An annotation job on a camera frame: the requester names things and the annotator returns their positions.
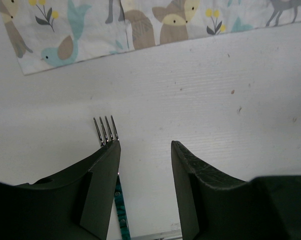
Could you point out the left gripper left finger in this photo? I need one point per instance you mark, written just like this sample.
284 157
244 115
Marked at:
72 204

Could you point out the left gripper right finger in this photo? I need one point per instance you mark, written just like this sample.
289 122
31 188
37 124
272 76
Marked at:
213 205

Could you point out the fork with teal handle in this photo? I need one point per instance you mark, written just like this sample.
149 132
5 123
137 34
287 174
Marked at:
107 134

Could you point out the animal print cloth placemat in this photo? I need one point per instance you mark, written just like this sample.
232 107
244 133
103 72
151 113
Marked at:
48 34

